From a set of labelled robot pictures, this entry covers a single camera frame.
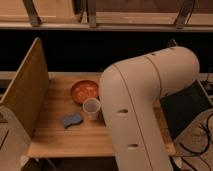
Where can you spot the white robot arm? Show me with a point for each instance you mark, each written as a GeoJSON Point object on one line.
{"type": "Point", "coordinates": [127, 91]}

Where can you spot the orange ceramic bowl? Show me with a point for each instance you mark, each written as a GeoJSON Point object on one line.
{"type": "Point", "coordinates": [83, 90]}

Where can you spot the translucent plastic cup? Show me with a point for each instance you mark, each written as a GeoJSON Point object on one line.
{"type": "Point", "coordinates": [92, 108]}

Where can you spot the blue sponge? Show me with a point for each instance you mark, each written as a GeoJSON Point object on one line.
{"type": "Point", "coordinates": [72, 119]}

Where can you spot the right dark side panel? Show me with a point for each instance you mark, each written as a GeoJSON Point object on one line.
{"type": "Point", "coordinates": [182, 97]}

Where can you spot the left wooden side panel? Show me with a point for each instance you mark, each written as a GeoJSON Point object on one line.
{"type": "Point", "coordinates": [23, 98]}

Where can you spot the wooden shelf with brackets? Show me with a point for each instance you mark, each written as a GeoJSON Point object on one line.
{"type": "Point", "coordinates": [108, 15]}

